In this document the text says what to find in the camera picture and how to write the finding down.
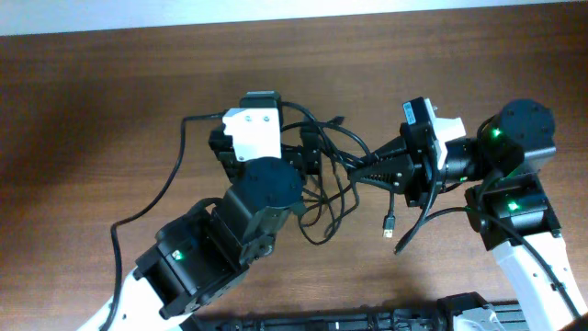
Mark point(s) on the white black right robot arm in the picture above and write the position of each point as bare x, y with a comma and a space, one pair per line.
505, 202

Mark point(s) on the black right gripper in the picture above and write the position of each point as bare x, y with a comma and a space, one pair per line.
414, 172

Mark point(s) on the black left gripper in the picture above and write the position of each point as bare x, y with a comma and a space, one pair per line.
307, 154

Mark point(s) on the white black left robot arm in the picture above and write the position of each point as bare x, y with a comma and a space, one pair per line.
201, 255

